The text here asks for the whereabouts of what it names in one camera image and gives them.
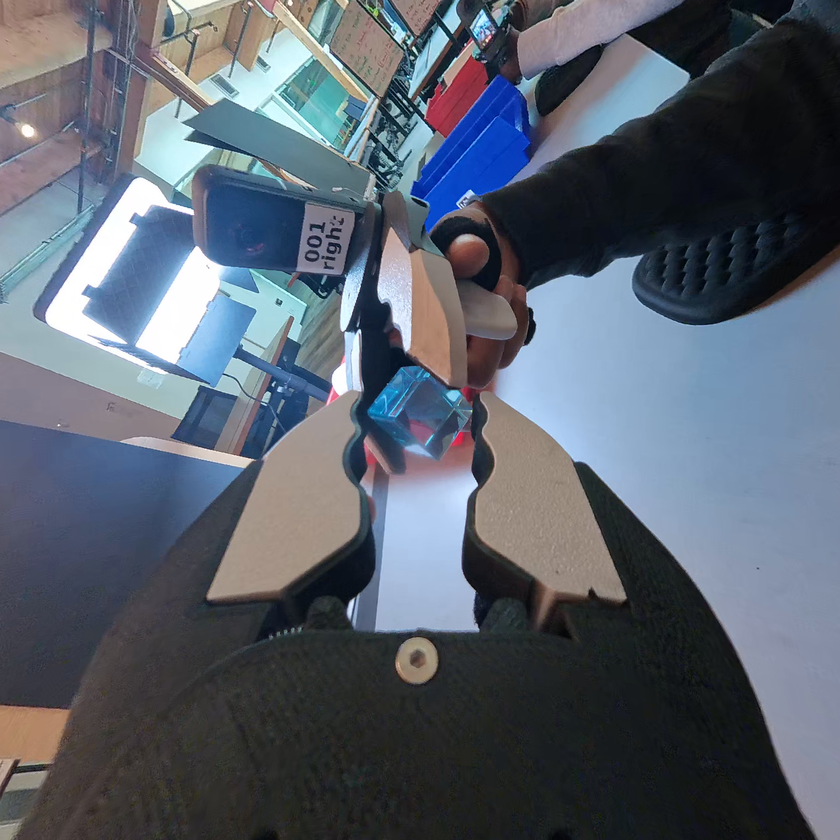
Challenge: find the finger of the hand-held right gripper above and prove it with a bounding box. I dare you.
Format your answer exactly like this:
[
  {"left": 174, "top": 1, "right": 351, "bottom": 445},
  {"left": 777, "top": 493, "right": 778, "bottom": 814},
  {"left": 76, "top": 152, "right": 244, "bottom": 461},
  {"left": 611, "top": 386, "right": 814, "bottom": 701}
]
[
  {"left": 378, "top": 228, "right": 469, "bottom": 389},
  {"left": 343, "top": 330, "right": 406, "bottom": 476}
]

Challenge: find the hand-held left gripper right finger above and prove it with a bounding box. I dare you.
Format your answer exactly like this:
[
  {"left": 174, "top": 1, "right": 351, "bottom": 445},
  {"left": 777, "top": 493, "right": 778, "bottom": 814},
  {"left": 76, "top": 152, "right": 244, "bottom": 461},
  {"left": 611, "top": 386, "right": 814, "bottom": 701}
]
[{"left": 462, "top": 391, "right": 629, "bottom": 629}]

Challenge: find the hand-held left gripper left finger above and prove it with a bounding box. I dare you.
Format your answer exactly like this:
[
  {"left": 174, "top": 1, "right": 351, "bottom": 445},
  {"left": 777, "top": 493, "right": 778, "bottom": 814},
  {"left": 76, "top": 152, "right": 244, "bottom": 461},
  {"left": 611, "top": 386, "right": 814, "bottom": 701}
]
[{"left": 206, "top": 391, "right": 376, "bottom": 623}]

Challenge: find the blue transparent cube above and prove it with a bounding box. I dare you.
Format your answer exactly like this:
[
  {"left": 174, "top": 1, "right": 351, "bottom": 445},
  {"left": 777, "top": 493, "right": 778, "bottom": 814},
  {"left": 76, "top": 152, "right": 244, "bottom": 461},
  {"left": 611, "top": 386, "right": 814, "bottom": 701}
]
[{"left": 366, "top": 366, "right": 473, "bottom": 460}]

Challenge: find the red plastic bin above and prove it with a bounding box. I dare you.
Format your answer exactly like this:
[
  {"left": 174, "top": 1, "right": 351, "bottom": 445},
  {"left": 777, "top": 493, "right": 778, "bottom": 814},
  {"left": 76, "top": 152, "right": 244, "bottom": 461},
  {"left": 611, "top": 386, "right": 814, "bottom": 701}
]
[
  {"left": 328, "top": 387, "right": 475, "bottom": 468},
  {"left": 425, "top": 49, "right": 490, "bottom": 137}
]

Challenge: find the black hand-held device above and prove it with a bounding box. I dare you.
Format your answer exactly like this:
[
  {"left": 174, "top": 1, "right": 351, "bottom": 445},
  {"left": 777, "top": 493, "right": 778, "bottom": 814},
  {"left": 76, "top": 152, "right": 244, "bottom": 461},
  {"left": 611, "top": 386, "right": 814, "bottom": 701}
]
[{"left": 468, "top": 5, "right": 521, "bottom": 64}]

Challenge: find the person's right hand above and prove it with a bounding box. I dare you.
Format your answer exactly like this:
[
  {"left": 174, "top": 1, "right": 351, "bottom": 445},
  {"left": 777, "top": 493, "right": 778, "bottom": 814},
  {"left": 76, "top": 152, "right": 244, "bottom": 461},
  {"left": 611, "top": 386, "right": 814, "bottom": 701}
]
[{"left": 448, "top": 233, "right": 531, "bottom": 390}]

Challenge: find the black light stand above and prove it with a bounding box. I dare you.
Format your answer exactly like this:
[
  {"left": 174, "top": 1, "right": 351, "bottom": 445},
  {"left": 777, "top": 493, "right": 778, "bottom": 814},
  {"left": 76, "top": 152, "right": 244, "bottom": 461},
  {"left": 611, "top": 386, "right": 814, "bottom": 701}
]
[{"left": 230, "top": 341, "right": 333, "bottom": 403}]

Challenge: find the black flag panel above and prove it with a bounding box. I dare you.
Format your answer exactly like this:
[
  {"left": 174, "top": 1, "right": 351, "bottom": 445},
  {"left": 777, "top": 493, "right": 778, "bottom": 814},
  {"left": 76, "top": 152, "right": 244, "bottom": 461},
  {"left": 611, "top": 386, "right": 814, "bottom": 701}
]
[{"left": 182, "top": 98, "right": 376, "bottom": 201}]

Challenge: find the blue plastic bin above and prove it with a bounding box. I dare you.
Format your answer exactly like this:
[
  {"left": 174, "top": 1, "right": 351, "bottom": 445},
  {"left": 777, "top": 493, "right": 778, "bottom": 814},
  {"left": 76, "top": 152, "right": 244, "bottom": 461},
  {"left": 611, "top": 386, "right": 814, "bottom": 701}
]
[
  {"left": 412, "top": 117, "right": 534, "bottom": 216},
  {"left": 459, "top": 74, "right": 531, "bottom": 142}
]

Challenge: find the studio light panel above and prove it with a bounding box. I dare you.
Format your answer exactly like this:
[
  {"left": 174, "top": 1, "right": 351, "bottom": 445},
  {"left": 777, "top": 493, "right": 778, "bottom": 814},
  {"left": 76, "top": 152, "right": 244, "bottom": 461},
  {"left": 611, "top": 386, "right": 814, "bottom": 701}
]
[{"left": 34, "top": 174, "right": 258, "bottom": 388}]

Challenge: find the rolling whiteboard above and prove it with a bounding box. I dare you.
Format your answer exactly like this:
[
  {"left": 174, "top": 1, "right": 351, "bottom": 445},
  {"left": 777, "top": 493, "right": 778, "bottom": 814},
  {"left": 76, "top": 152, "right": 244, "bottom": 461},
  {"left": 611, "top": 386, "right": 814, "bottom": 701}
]
[
  {"left": 328, "top": 0, "right": 406, "bottom": 101},
  {"left": 387, "top": 0, "right": 445, "bottom": 38}
]

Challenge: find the black wood-framed board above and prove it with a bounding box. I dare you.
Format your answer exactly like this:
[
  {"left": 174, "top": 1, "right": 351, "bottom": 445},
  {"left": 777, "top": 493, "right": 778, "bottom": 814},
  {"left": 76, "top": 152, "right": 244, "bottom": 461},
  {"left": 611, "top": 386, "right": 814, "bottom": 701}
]
[{"left": 0, "top": 419, "right": 265, "bottom": 763}]

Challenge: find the black padded chair armrest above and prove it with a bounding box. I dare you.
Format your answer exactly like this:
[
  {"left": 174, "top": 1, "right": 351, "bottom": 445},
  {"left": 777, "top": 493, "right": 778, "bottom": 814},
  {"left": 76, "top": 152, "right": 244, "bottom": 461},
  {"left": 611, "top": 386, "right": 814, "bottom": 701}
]
[
  {"left": 632, "top": 211, "right": 840, "bottom": 327},
  {"left": 533, "top": 45, "right": 606, "bottom": 118}
]

